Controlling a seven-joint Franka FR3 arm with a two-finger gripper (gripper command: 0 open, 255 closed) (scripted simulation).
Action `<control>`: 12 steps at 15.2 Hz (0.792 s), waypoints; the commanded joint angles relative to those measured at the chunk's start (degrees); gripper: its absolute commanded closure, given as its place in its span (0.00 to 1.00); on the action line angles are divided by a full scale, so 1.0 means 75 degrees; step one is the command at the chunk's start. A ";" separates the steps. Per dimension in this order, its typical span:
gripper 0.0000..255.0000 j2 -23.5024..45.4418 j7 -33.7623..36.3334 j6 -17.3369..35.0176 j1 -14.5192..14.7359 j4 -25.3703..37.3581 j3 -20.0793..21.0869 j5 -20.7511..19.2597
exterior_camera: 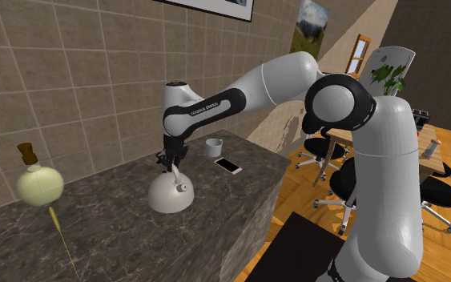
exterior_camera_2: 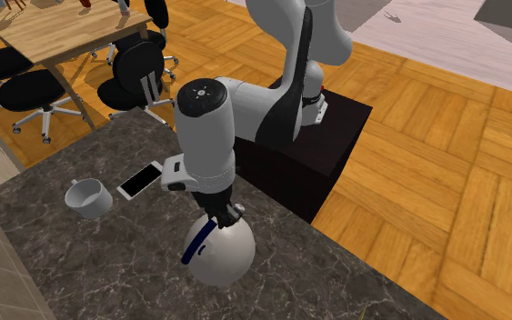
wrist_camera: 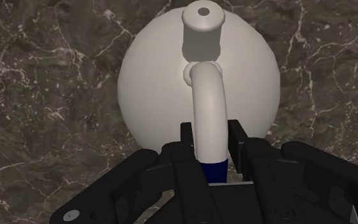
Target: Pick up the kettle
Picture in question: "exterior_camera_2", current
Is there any wooden dining table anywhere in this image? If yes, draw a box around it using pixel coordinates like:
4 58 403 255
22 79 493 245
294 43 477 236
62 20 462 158
0 0 154 132

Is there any white smartphone black screen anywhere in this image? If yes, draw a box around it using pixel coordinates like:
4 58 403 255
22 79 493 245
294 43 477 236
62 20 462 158
116 160 165 202

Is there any dark robot stand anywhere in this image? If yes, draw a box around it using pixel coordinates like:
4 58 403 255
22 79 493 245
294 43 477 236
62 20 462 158
232 75 374 225

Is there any white round vase blue handle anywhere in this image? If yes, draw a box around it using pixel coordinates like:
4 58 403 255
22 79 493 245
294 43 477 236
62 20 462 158
180 203 256 287

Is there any white mug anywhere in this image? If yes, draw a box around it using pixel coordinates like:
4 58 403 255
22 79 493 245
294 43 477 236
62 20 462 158
64 177 114 220

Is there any black office chair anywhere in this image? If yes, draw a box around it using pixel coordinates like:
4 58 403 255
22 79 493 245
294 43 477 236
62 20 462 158
91 0 180 81
0 45 35 111
0 68 84 145
96 40 177 131

